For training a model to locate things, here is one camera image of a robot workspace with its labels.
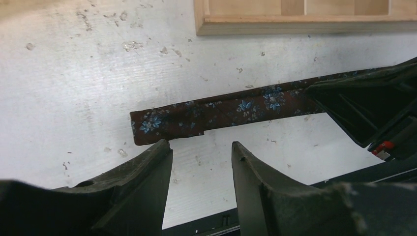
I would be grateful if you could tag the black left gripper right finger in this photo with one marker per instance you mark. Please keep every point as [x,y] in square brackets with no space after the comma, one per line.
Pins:
[270,203]

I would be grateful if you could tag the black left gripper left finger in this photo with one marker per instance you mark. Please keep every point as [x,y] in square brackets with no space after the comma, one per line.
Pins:
[128,200]

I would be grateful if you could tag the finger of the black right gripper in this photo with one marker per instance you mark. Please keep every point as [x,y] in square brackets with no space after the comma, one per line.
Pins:
[371,105]

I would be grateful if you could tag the brown blue floral tie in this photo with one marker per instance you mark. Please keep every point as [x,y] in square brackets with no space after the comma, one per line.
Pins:
[193,118]

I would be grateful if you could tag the wooden compartment organizer box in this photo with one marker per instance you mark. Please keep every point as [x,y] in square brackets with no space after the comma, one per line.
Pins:
[239,17]

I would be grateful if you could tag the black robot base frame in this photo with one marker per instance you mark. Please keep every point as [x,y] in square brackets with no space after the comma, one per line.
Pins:
[227,223]

